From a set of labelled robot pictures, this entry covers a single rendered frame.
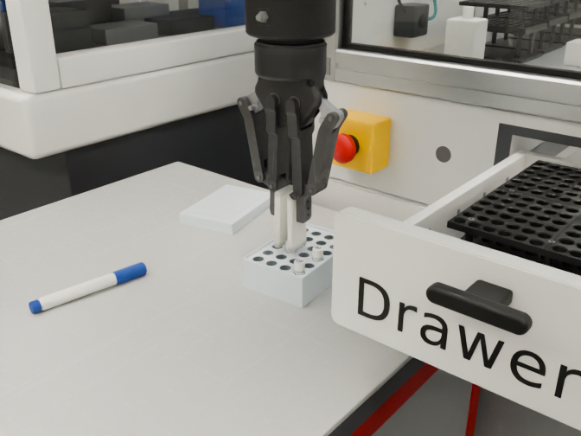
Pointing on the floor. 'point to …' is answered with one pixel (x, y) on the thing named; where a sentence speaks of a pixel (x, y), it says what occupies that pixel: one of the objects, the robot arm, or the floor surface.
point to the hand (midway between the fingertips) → (290, 217)
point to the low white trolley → (189, 331)
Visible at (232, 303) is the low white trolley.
